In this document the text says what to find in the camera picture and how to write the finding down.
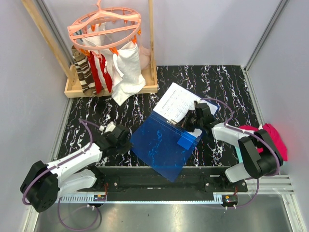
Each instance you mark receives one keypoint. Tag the pink round clip hanger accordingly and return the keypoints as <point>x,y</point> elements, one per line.
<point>105,29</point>

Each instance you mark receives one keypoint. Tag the white table form sheet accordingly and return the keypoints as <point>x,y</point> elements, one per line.
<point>175,103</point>

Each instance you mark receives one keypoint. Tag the black marble pattern mat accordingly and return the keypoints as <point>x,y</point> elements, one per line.
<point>226,83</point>

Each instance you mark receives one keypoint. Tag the red white striped sock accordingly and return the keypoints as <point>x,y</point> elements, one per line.
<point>101,76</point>

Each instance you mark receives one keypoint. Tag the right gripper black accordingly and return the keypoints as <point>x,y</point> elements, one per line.
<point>185,124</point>

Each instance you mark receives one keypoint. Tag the white hanging towel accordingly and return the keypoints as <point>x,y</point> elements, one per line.
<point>127,77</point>

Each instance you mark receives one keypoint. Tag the pink folded t-shirt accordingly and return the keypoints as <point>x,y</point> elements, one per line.
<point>275,136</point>

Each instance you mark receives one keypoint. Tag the brown striped sock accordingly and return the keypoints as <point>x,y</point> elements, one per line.
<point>84,72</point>

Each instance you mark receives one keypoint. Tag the teal folded garment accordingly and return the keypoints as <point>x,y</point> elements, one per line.
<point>239,154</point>

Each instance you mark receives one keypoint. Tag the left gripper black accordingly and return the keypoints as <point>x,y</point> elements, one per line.
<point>127,147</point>

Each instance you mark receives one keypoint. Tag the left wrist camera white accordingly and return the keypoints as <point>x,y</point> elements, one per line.
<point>109,128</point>

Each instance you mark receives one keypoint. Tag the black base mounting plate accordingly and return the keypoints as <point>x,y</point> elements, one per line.
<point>207,183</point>

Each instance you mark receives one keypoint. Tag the wooden rack frame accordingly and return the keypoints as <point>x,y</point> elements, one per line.
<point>42,19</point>

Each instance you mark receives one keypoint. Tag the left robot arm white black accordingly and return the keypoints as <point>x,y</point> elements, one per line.
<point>46,183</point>

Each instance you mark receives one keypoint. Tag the pale pink hanging cloth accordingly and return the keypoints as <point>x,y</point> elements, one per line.
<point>144,56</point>

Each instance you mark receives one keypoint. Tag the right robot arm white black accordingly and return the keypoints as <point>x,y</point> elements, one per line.
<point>260,156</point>

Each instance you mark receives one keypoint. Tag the white cloth behind hanger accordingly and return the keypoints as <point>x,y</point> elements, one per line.
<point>95,40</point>

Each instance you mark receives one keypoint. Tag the blue plastic folder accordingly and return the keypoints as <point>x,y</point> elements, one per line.
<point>164,147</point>

